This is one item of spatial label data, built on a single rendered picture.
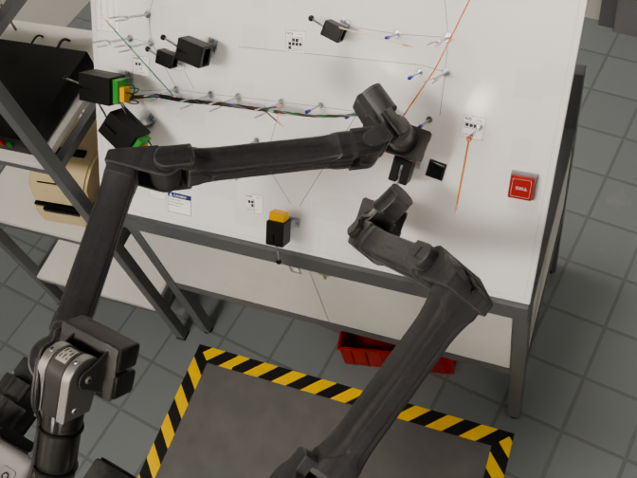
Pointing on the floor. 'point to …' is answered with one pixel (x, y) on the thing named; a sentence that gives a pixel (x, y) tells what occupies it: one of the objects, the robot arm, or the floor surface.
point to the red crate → (377, 353)
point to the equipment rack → (125, 266)
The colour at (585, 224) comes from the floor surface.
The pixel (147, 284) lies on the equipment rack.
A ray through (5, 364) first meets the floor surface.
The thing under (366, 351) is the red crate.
